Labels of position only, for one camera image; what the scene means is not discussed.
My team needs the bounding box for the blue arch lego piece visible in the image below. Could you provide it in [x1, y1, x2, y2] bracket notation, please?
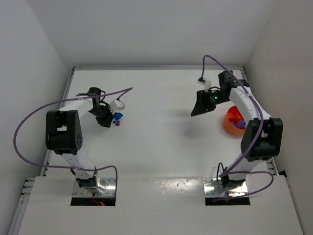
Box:
[114, 112, 123, 121]

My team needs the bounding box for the purple round lego piece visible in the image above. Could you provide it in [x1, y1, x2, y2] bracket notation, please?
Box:
[232, 120, 246, 130]

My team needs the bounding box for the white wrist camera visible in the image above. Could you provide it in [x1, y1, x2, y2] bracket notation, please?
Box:
[198, 77, 212, 91]
[109, 99, 126, 114]

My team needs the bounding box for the orange divided round container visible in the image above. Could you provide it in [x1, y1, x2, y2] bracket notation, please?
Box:
[223, 106, 246, 137]

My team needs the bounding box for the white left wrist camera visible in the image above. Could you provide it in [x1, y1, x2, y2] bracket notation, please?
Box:
[109, 99, 126, 114]

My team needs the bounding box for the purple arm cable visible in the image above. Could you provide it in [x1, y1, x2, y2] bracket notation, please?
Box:
[13, 87, 134, 187]
[201, 54, 274, 199]

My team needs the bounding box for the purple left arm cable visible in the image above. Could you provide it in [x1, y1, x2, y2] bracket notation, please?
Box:
[13, 87, 134, 187]

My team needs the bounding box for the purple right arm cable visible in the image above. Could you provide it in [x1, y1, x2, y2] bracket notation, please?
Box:
[201, 54, 274, 199]

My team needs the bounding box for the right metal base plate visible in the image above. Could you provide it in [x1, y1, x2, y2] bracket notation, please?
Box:
[202, 178, 248, 198]

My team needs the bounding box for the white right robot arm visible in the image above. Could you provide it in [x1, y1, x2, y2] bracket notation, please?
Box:
[191, 71, 283, 188]

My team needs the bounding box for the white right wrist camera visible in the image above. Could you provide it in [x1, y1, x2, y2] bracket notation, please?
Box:
[198, 77, 212, 91]

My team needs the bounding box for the metal base plate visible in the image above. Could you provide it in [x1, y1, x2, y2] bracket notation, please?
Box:
[202, 178, 248, 198]
[72, 177, 116, 198]

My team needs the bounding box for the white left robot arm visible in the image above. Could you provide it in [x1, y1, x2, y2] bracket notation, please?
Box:
[45, 87, 115, 191]

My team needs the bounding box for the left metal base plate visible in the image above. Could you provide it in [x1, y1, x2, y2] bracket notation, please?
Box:
[72, 177, 116, 198]

